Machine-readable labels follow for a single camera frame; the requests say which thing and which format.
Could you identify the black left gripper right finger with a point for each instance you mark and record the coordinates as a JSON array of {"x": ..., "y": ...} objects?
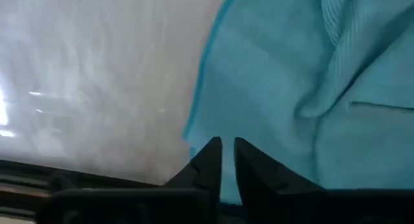
[{"x": 258, "y": 178}]

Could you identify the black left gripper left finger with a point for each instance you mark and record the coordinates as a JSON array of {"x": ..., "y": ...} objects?
[{"x": 207, "y": 172}]

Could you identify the light blue microfiber towel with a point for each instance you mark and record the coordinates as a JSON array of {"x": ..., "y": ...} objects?
[{"x": 275, "y": 88}]

